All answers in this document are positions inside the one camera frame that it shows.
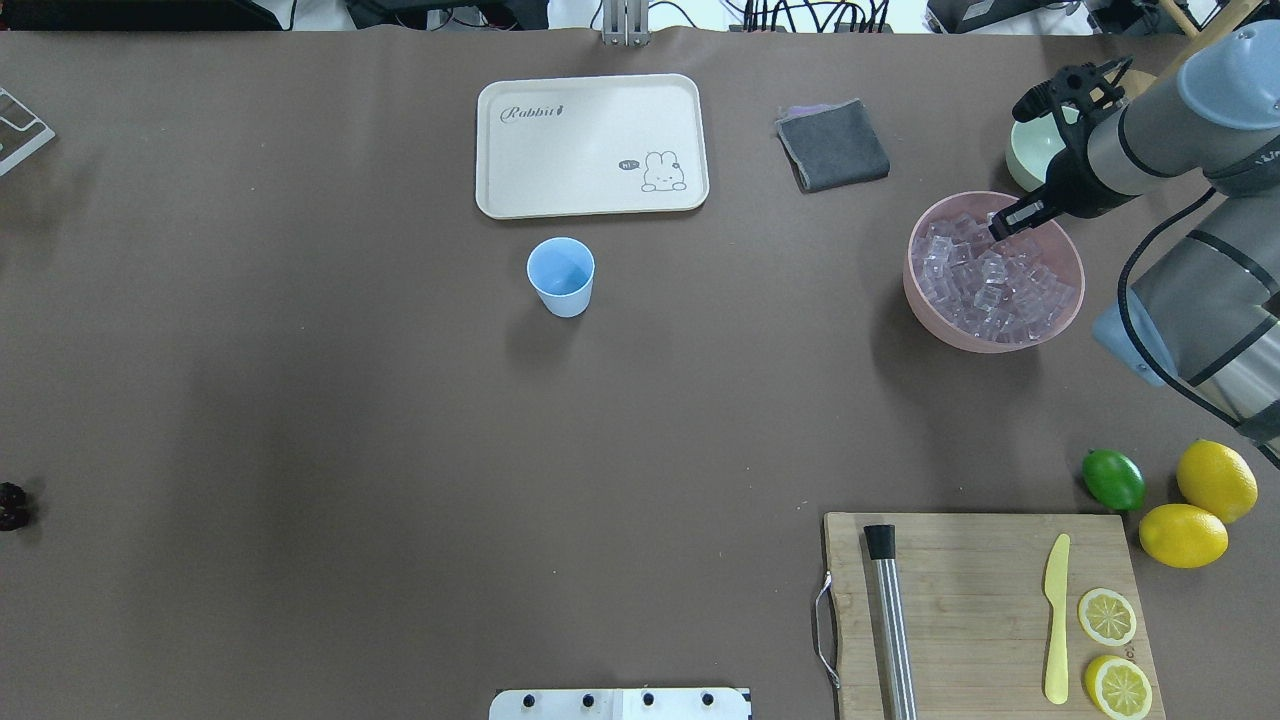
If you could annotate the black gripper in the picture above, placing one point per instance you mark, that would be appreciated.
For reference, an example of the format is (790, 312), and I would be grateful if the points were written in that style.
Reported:
(1074, 188)

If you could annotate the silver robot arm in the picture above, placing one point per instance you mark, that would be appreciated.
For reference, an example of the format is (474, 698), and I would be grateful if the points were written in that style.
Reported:
(1202, 319)

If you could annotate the pile of ice cubes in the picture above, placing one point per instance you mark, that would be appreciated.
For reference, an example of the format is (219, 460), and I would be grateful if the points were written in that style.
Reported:
(990, 290)

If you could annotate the light blue cup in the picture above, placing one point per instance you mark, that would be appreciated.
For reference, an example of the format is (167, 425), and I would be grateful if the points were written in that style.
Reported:
(562, 271)

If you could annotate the green bowl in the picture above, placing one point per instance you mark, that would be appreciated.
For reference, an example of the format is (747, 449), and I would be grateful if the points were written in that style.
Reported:
(1031, 147)

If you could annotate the pink bowl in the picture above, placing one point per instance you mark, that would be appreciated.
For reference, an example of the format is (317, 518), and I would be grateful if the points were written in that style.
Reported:
(925, 300)

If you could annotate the grey folded cloth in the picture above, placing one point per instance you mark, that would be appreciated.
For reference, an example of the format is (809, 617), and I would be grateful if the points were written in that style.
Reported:
(832, 145)

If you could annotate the green lime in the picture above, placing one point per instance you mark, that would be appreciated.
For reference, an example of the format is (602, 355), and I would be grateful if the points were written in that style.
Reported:
(1114, 480)

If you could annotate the yellow lemon outer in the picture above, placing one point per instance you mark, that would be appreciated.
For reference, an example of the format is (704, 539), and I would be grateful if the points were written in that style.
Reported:
(1217, 479)

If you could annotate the yellow lemon near lime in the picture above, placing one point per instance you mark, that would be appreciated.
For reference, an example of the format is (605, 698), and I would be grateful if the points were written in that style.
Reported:
(1183, 536)

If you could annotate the yellow plastic knife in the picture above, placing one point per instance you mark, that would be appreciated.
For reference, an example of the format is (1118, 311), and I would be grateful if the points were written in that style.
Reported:
(1056, 683)

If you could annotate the lemon slice near knife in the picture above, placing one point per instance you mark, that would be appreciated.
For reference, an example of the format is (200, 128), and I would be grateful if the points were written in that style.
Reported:
(1107, 617)

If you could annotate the cream rabbit tray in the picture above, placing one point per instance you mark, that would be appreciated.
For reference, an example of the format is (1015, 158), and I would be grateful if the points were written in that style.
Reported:
(579, 146)

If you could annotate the wooden cutting board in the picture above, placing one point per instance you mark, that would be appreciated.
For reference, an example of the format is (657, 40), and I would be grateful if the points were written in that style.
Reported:
(977, 620)

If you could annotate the steel muddler black tip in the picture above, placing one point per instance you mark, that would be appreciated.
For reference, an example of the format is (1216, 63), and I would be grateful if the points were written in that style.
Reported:
(882, 551)

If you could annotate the lemon slice far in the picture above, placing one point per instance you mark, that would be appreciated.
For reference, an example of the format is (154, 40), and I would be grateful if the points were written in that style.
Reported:
(1118, 688)

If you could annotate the dark cherry pair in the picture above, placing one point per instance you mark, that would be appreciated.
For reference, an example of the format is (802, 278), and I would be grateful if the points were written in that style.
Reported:
(14, 507)

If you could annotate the aluminium frame post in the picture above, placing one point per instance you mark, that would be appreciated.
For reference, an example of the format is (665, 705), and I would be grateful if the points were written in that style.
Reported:
(625, 23)

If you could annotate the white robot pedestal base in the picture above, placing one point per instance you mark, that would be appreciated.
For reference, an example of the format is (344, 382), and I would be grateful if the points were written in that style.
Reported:
(623, 703)

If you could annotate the white wire cup rack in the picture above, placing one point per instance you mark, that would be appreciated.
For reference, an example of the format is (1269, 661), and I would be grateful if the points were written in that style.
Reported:
(22, 132)

